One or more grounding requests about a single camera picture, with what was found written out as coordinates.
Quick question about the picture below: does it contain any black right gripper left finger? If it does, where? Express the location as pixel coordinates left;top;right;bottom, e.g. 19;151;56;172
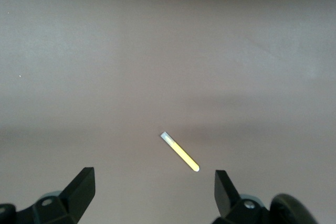
15;166;96;224

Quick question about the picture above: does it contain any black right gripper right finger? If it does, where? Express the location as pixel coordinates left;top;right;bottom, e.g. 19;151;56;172
209;169;274;224

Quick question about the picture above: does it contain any yellow marker pen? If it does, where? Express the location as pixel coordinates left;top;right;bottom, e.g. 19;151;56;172
160;131;200;174

